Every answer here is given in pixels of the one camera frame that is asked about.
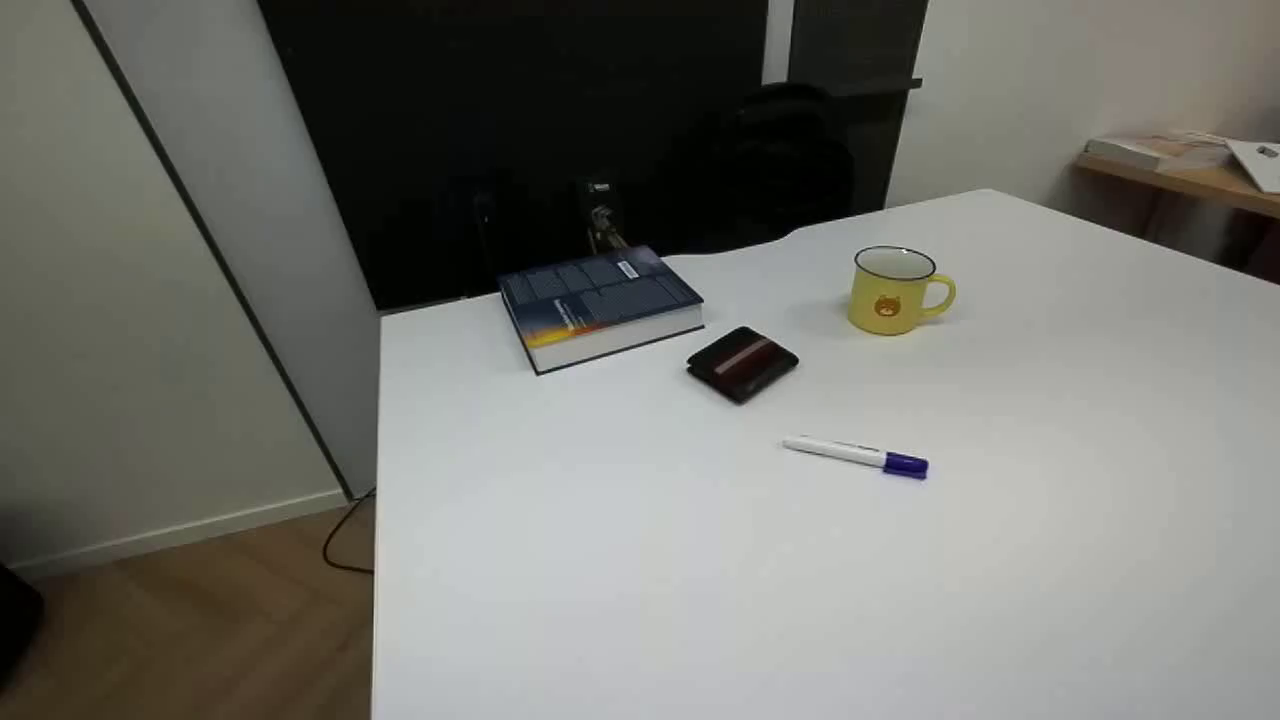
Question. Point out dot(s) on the white marker with blue cap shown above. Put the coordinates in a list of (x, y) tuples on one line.
[(855, 453)]

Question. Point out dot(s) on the yellow enamel mug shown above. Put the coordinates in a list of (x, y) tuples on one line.
[(882, 300)]

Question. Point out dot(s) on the blue hardcover book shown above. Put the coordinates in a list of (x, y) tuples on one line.
[(600, 292)]

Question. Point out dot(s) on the small black case red stripe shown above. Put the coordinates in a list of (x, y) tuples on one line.
[(741, 363)]

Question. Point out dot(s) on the black office chair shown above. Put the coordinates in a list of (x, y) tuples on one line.
[(780, 162)]

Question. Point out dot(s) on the black partition panel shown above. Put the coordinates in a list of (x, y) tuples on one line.
[(426, 133), (855, 55)]

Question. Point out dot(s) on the white leaning board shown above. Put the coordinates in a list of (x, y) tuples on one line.
[(243, 203)]

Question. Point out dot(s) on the stack of books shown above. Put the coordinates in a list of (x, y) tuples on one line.
[(1163, 151)]

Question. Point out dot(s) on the wooden shelf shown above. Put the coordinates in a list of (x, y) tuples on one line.
[(1174, 182)]

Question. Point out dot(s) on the white paper sheet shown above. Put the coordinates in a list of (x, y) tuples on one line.
[(1261, 162)]

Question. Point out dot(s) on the small camera on tripod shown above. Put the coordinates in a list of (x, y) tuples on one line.
[(600, 223)]

